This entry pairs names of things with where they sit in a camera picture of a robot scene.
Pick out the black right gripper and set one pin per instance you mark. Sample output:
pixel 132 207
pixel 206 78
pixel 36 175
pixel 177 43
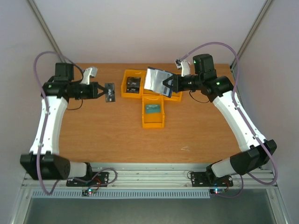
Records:
pixel 175 83

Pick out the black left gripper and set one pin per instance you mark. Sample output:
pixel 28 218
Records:
pixel 94 92

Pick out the black VIP credit card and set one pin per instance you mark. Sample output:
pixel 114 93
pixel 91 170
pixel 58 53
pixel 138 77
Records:
pixel 134 90
pixel 110 94

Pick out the blue card holder wallet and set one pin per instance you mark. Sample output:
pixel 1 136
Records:
pixel 153 81

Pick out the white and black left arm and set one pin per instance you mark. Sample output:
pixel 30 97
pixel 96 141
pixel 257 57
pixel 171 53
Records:
pixel 43 160

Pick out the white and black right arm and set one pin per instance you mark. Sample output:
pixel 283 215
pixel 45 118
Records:
pixel 255 149

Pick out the teal credit card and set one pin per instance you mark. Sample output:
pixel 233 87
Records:
pixel 152 108

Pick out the black credit card in bin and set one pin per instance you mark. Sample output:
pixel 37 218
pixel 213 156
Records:
pixel 133 81

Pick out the orange bin back right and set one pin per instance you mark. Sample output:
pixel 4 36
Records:
pixel 175 97

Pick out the orange bin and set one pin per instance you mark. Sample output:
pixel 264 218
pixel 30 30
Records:
pixel 155 120
pixel 175 97
pixel 132 73
pixel 146 92

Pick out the orange bin back middle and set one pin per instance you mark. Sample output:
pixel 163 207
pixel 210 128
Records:
pixel 146 92

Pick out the orange bin back left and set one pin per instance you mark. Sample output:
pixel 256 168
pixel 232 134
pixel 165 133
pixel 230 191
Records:
pixel 132 73

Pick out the orange bin front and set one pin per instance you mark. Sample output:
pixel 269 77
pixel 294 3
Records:
pixel 155 120

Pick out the left controller board with LEDs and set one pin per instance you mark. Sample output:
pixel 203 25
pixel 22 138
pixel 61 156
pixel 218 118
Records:
pixel 88 192

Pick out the controller board with leds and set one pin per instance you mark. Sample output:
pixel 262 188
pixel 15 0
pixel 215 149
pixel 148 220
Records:
pixel 88 192
pixel 217 191

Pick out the right controller board with LEDs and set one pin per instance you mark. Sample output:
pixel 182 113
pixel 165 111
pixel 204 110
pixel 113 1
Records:
pixel 217 191

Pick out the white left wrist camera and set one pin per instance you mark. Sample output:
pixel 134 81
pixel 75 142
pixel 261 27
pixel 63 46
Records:
pixel 90 72

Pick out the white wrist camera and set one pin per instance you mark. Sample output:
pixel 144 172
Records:
pixel 90 72
pixel 184 66

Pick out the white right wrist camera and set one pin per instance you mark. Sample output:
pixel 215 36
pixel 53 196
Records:
pixel 184 66

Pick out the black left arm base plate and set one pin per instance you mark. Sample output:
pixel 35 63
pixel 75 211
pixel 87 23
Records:
pixel 101 178

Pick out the aluminium rail frame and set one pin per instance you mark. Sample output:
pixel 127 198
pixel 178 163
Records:
pixel 164 176

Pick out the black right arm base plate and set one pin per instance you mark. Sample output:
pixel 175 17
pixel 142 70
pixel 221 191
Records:
pixel 199 179

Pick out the grey slotted cable duct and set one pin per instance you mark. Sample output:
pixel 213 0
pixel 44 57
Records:
pixel 135 194

